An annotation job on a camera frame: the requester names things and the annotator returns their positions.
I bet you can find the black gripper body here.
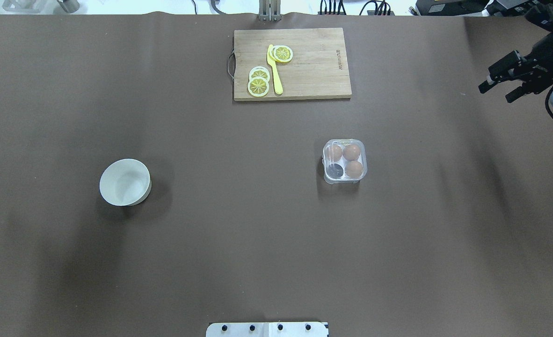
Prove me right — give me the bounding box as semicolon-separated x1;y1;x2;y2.
488;4;553;87

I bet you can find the clear plastic egg box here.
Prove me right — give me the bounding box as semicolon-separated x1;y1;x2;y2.
321;139;368;185

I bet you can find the brown egg from bowl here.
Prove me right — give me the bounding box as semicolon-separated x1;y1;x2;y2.
324;144;343;162

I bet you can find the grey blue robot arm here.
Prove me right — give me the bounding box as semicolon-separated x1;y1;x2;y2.
478;1;553;119

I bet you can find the brown egg in box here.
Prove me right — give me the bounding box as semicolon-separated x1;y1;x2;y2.
345;161;364;180
342;144;362;161

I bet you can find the wooden cutting board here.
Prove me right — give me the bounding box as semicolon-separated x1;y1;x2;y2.
233;28;353;102

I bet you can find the lemon slice top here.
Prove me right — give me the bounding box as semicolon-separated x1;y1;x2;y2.
269;45;293;63

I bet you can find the yellow plastic knife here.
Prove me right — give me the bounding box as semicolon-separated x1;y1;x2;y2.
266;44;284;95

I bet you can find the lemon slice near knife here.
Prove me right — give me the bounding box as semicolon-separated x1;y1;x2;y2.
247;76;270;97

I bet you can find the white ceramic bowl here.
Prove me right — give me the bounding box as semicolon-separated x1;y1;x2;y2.
99;159;152;207

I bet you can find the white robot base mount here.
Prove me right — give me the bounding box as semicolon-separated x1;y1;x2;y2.
205;322;329;337

